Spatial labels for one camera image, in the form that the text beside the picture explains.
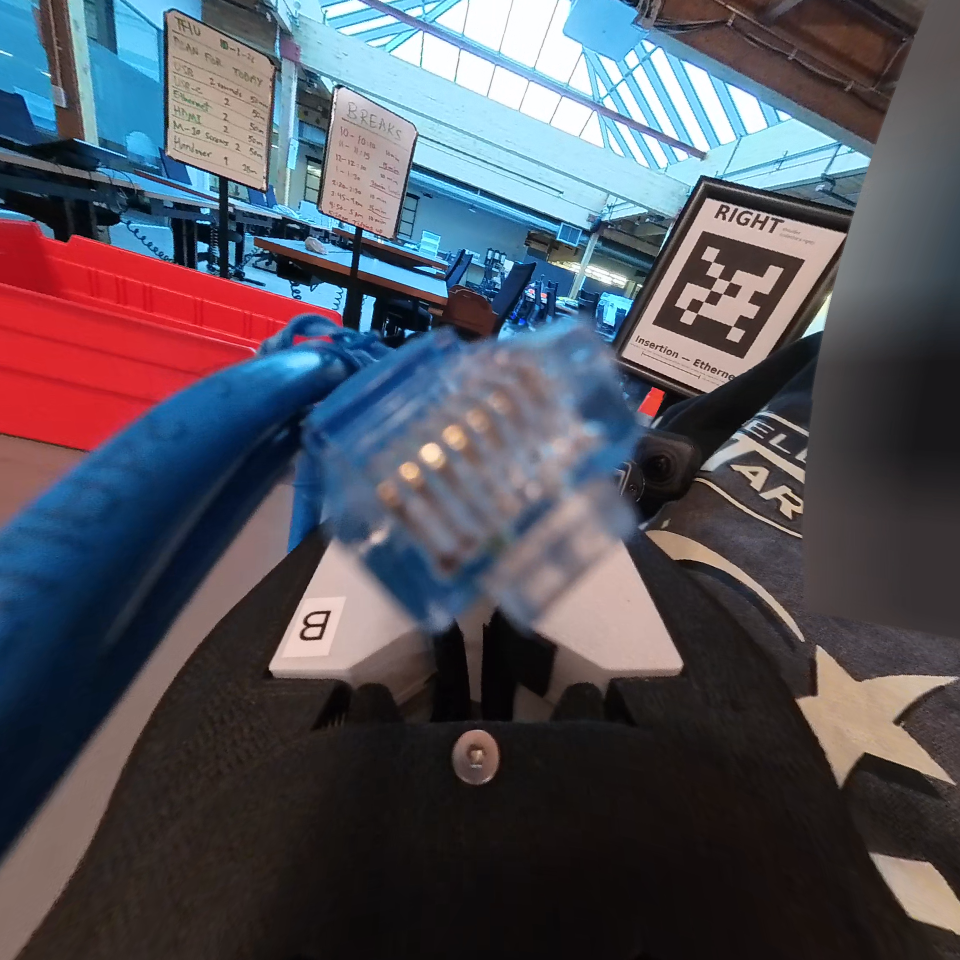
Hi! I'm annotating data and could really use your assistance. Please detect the blue ethernet cable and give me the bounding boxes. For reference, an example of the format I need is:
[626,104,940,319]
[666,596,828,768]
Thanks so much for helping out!
[0,313,643,856]

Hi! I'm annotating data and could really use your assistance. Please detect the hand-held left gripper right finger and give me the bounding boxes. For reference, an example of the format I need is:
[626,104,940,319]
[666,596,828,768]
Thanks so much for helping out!
[534,541,687,689]

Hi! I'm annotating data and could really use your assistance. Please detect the wooden desk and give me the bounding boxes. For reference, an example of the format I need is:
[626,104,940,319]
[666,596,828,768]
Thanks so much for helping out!
[253,236,451,331]
[0,146,260,282]

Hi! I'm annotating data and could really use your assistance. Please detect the brown leather chair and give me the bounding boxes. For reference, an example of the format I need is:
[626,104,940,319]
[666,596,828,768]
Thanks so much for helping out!
[448,288,500,339]

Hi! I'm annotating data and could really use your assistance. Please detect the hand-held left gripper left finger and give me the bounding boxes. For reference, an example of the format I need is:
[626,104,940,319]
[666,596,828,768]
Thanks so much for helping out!
[267,540,453,685]

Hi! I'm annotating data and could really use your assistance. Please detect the whiteboard sign on pole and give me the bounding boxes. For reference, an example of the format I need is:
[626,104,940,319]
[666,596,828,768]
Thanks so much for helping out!
[316,84,419,331]
[163,9,279,280]

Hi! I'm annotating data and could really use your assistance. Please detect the black framed sign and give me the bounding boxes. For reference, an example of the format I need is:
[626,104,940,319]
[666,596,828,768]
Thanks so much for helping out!
[615,176,856,399]

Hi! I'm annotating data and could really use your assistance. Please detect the person's printed dark sweatshirt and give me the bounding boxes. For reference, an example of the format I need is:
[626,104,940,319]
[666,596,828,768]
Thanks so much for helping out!
[645,390,960,960]

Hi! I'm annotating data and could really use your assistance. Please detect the red plastic bin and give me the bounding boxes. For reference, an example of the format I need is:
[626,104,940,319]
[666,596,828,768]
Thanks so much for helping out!
[0,219,344,451]

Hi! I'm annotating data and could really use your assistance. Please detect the person's right forearm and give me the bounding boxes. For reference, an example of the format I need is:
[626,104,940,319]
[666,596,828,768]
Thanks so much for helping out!
[663,333,822,459]

